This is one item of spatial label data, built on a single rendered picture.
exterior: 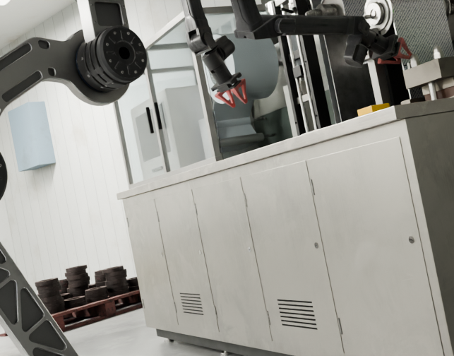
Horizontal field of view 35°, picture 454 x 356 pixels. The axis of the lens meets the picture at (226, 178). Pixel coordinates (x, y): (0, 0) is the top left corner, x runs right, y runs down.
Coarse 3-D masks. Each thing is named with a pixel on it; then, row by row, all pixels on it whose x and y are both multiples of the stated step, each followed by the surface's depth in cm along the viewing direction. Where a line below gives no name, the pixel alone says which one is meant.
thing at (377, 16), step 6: (372, 6) 242; (378, 6) 240; (366, 12) 245; (372, 12) 243; (378, 12) 240; (384, 12) 240; (372, 18) 243; (378, 18) 240; (372, 24) 244; (378, 24) 243
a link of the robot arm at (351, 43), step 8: (360, 24) 222; (368, 24) 224; (368, 32) 226; (352, 40) 228; (360, 40) 226; (352, 48) 227; (360, 48) 228; (344, 56) 229; (352, 56) 226; (360, 56) 228; (352, 64) 232; (360, 64) 229
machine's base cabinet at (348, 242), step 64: (384, 128) 210; (448, 128) 209; (192, 192) 336; (256, 192) 282; (320, 192) 244; (384, 192) 214; (448, 192) 206; (192, 256) 347; (256, 256) 291; (320, 256) 250; (384, 256) 219; (448, 256) 203; (192, 320) 360; (256, 320) 299; (320, 320) 256; (384, 320) 224; (448, 320) 200
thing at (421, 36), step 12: (396, 24) 238; (408, 24) 240; (420, 24) 243; (432, 24) 245; (444, 24) 248; (408, 36) 240; (420, 36) 242; (432, 36) 245; (444, 36) 247; (408, 48) 239; (420, 48) 242; (432, 48) 244; (444, 48) 246; (408, 60) 239; (420, 60) 241
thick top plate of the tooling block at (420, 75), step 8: (424, 64) 223; (432, 64) 220; (440, 64) 218; (448, 64) 220; (408, 72) 230; (416, 72) 227; (424, 72) 224; (432, 72) 221; (440, 72) 218; (448, 72) 219; (408, 80) 231; (416, 80) 227; (424, 80) 224; (432, 80) 221; (440, 80) 224; (408, 88) 231
